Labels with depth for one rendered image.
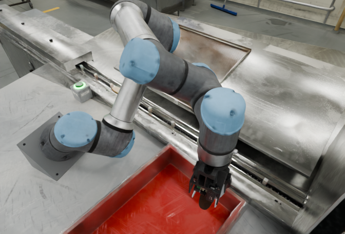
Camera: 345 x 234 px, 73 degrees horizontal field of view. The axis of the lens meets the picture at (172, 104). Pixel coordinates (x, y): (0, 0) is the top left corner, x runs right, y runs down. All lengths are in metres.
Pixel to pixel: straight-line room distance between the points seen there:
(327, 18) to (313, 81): 3.30
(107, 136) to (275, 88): 0.76
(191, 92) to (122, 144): 0.46
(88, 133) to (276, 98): 0.78
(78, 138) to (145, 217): 0.33
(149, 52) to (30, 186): 0.76
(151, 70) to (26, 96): 1.10
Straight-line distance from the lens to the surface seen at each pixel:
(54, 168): 1.00
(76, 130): 0.80
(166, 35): 0.80
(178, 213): 0.84
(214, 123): 0.40
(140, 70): 0.40
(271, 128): 1.01
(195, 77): 0.45
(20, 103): 1.41
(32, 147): 1.00
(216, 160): 0.48
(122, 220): 0.85
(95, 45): 1.76
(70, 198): 0.94
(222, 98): 0.41
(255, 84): 1.16
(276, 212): 0.86
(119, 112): 0.83
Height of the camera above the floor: 1.60
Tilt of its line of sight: 42 degrees down
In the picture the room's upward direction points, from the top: 1 degrees counter-clockwise
